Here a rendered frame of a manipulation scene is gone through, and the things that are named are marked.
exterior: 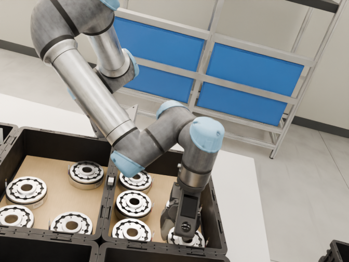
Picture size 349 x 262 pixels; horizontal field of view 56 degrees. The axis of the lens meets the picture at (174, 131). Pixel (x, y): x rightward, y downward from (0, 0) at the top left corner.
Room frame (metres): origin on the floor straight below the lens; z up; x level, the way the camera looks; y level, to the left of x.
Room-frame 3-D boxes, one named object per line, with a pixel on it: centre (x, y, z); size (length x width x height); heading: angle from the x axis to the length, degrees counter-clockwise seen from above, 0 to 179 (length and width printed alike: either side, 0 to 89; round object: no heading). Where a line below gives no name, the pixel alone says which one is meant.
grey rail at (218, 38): (2.61, -0.09, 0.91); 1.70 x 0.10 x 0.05; 91
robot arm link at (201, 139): (0.64, -0.07, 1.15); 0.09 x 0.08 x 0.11; 40
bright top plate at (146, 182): (0.81, 0.08, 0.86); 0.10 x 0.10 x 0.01
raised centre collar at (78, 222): (0.56, 0.19, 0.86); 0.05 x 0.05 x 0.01
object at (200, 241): (0.62, -0.10, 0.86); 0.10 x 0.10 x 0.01
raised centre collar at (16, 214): (0.54, 0.33, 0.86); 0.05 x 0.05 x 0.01
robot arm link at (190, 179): (0.63, -0.07, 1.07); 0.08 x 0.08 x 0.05
